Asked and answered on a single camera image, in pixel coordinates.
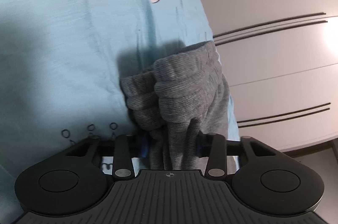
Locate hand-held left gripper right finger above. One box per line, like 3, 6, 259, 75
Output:
194, 133, 276, 180

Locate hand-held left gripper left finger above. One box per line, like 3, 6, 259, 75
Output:
65, 134, 150, 180

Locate grey pants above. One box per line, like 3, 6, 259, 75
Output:
120, 40, 229, 170

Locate white wardrobe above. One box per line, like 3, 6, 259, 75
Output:
182, 0, 338, 154

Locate light blue printed bed sheet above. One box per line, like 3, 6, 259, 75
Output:
0, 0, 240, 185

